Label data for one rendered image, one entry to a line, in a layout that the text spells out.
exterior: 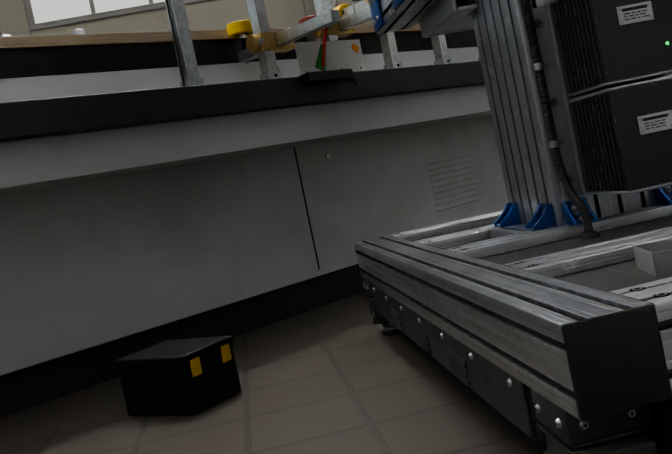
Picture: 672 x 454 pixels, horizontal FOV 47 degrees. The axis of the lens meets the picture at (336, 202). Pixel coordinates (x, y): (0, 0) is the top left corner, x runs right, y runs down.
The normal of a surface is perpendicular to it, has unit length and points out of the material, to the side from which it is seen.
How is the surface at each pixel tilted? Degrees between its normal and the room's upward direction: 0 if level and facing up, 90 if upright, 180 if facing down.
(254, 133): 90
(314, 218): 90
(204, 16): 90
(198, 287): 90
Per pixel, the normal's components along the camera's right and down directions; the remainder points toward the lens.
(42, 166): 0.65, -0.11
